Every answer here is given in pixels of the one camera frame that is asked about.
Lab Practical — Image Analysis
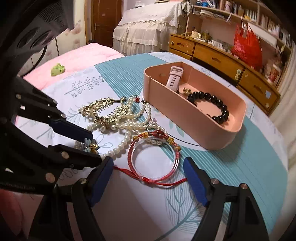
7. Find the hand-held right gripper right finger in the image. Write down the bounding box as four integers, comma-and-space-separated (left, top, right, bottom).
183, 157, 270, 241

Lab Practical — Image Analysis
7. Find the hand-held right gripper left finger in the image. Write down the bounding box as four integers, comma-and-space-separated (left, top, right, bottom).
30, 156, 114, 241

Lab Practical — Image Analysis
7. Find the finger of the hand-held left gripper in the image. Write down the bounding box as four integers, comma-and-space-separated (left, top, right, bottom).
0, 120, 102, 192
11, 77, 93, 142

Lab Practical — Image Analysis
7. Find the blue flower hairpin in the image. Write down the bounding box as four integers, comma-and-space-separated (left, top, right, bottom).
74, 138, 100, 155

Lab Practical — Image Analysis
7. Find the red braided cord bracelet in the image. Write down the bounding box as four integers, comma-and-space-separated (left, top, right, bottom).
113, 134, 188, 186

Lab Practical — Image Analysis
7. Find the clear bangle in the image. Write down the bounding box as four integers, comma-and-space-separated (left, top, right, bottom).
130, 137, 180, 179

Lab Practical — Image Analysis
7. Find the pearl necklace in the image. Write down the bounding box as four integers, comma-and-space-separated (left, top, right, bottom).
87, 96, 158, 161

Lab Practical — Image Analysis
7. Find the pink storage box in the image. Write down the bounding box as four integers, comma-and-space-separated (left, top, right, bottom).
143, 61, 247, 151

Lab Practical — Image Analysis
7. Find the gold hair comb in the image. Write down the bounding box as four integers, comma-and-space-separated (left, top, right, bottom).
81, 97, 130, 127

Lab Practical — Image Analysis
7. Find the green plush toy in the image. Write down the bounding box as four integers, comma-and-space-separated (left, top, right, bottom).
50, 63, 66, 76

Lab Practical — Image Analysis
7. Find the pink blanket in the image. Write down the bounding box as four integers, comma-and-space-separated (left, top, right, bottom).
23, 42, 125, 90

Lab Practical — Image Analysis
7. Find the brown wooden door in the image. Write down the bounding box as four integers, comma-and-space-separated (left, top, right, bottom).
91, 0, 123, 48

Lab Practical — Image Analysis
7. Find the white curtain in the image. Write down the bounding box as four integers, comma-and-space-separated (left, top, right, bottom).
269, 74, 296, 142

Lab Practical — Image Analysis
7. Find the white lace cover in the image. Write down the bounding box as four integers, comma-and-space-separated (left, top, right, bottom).
112, 1, 192, 56

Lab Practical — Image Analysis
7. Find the wooden drawer desk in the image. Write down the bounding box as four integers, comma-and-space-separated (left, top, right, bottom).
168, 34, 281, 116

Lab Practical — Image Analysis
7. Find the red plastic bag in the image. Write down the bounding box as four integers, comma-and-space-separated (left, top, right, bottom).
231, 24, 263, 70

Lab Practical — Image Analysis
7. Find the wooden bookshelf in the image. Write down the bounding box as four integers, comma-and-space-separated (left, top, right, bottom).
185, 0, 296, 48

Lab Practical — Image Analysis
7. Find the thin black cord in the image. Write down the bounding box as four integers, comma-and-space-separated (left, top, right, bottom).
168, 136, 202, 147

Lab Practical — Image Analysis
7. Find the red bead and pearl bracelet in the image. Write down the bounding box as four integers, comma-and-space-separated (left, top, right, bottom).
133, 130, 181, 151

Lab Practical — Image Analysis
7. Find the black bead bracelet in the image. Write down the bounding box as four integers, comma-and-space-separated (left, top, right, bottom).
187, 91, 230, 126

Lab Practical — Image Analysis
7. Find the white watch strap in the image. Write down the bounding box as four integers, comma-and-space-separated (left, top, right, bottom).
166, 66, 184, 93

